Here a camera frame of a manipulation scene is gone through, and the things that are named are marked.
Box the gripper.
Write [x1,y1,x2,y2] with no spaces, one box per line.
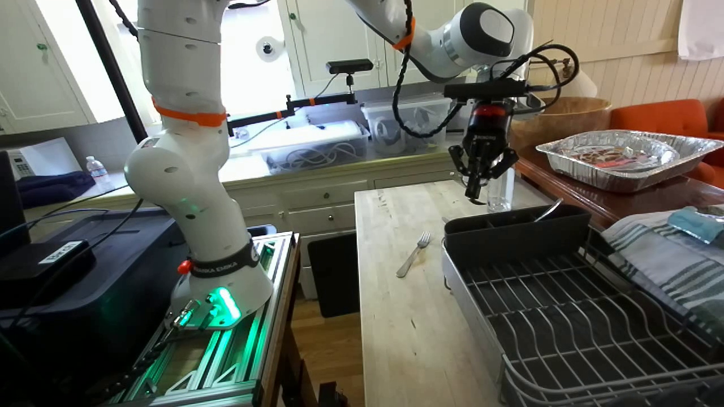
[449,102,520,200]

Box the dark grey cutlery holder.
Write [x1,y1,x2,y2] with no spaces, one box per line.
[444,203,592,269]

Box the grey dish drying rack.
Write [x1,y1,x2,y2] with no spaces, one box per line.
[441,203,724,407]

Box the clear plastic bottle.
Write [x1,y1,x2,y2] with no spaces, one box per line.
[487,166,516,214]

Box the clear plastic storage bin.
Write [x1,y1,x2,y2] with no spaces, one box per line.
[248,119,372,175]
[361,95,454,160]

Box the silver utensil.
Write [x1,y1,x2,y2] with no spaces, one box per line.
[534,198,564,222]

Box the wooden bowl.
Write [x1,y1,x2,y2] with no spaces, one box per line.
[511,97,613,151]

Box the dark wooden table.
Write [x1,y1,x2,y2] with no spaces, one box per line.
[514,146,724,231]

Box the silver fork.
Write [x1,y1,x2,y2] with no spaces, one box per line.
[396,231,432,278]

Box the white lamp shade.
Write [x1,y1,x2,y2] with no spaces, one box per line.
[557,69,598,99]

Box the aluminium foil tray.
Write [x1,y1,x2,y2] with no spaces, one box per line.
[536,130,724,193]

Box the orange armchair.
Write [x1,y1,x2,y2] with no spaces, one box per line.
[609,99,724,189]

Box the striped green white towel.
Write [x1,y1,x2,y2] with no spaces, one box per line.
[601,210,724,341]

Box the white hanging cloth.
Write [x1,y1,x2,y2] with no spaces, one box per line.
[677,0,724,62]

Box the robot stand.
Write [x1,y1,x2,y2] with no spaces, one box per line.
[105,225,301,407]

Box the large black box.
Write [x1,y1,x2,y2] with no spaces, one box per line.
[0,207,189,399]

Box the black pole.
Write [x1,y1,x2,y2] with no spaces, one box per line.
[75,0,149,144]

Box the small water bottle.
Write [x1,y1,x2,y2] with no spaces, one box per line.
[85,156,109,185]

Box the dark blue cloth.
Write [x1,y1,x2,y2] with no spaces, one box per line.
[16,171,96,209]

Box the white microwave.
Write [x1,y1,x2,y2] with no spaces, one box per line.
[6,137,83,182]

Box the black power brick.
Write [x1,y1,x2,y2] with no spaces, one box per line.
[0,240,97,310]

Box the black monitor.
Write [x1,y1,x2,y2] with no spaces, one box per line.
[0,150,32,256]

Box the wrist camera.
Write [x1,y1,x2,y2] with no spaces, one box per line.
[443,79,530,103]

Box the camera on mount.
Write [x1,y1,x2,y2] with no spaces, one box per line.
[228,58,374,137]

